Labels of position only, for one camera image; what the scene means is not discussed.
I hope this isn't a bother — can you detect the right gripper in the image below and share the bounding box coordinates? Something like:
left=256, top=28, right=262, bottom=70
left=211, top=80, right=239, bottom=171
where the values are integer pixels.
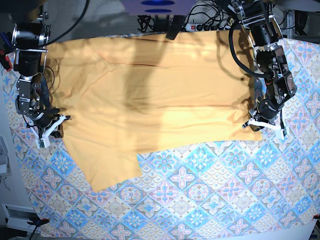
left=26, top=113, right=71, bottom=149

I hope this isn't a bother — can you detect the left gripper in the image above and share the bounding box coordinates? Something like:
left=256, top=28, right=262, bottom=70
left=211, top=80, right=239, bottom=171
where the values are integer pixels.
left=242, top=108, right=288, bottom=140

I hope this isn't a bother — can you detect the yellow T-shirt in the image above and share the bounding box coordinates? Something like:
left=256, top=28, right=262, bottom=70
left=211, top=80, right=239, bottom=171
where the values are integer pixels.
left=47, top=30, right=262, bottom=192

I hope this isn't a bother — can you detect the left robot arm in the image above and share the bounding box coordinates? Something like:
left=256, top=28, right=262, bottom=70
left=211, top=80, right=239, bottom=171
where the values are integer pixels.
left=228, top=0, right=297, bottom=140

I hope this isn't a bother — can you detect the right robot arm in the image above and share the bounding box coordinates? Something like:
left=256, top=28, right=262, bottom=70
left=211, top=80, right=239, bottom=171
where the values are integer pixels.
left=7, top=0, right=70, bottom=149

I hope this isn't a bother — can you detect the patterned tablecloth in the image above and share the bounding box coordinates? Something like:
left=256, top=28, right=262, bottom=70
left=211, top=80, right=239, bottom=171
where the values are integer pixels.
left=0, top=39, right=320, bottom=240

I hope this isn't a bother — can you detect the left edge red clamp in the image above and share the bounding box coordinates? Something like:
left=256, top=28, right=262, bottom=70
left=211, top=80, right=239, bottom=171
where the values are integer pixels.
left=0, top=31, right=16, bottom=72

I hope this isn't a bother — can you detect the bottom left orange clamp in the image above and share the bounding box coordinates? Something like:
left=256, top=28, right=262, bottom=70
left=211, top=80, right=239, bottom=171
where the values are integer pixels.
left=27, top=217, right=50, bottom=234

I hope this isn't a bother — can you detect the black centre table clamp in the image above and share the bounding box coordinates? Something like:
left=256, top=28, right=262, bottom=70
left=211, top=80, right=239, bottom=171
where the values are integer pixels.
left=166, top=15, right=186, bottom=41

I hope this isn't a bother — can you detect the white wall trunking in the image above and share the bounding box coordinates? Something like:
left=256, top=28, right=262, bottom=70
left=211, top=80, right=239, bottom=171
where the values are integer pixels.
left=2, top=203, right=38, bottom=232

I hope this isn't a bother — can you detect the white power strip red switch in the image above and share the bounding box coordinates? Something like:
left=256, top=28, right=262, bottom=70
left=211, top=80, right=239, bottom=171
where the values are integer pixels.
left=184, top=23, right=231, bottom=32

